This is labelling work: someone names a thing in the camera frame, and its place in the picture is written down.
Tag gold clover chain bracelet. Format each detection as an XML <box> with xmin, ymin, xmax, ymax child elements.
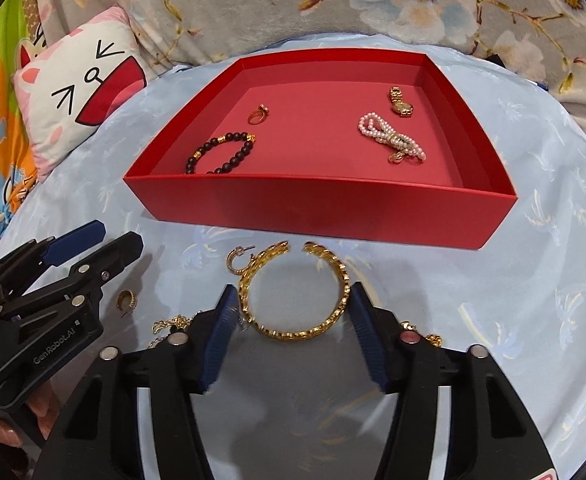
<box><xmin>146</xmin><ymin>313</ymin><xmax>195</xmax><ymax>350</ymax></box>

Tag black bead bracelet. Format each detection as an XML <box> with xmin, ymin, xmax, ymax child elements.
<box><xmin>184</xmin><ymin>131</ymin><xmax>257</xmax><ymax>176</ymax></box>

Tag gold chain bangle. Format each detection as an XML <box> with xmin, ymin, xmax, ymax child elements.
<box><xmin>227</xmin><ymin>240</ymin><xmax>351</xmax><ymax>342</ymax></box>

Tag gold ring with flower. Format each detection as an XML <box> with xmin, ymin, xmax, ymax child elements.
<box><xmin>246</xmin><ymin>103</ymin><xmax>271</xmax><ymax>126</ymax></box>

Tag white pearl bracelet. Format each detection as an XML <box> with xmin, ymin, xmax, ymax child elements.
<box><xmin>357</xmin><ymin>110</ymin><xmax>428</xmax><ymax>165</ymax></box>

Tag gold oval brooch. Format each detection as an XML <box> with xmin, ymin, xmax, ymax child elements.
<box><xmin>389</xmin><ymin>86</ymin><xmax>413</xmax><ymax>118</ymax></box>

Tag left hand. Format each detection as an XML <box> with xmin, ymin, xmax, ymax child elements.
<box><xmin>0</xmin><ymin>380</ymin><xmax>61</xmax><ymax>448</ymax></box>

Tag gold crescent hoop earring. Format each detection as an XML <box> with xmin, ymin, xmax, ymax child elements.
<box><xmin>116</xmin><ymin>289</ymin><xmax>138</xmax><ymax>318</ymax></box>

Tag rose gold hoop earring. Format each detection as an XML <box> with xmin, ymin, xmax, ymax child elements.
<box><xmin>226</xmin><ymin>246</ymin><xmax>256</xmax><ymax>275</ymax></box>

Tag white cat face pillow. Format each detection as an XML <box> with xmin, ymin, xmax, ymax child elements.
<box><xmin>13</xmin><ymin>6</ymin><xmax>153</xmax><ymax>181</ymax></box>

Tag light blue palm cloth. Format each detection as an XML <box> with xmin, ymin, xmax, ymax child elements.
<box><xmin>0</xmin><ymin>47</ymin><xmax>586</xmax><ymax>479</ymax></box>

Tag red cardboard box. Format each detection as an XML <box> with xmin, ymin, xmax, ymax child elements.
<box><xmin>124</xmin><ymin>48</ymin><xmax>517</xmax><ymax>249</ymax></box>

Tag white blue pen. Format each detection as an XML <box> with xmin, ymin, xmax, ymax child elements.
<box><xmin>536</xmin><ymin>81</ymin><xmax>549</xmax><ymax>92</ymax></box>

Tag black object on blanket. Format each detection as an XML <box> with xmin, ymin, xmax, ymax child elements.
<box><xmin>486</xmin><ymin>54</ymin><xmax>505</xmax><ymax>67</ymax></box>

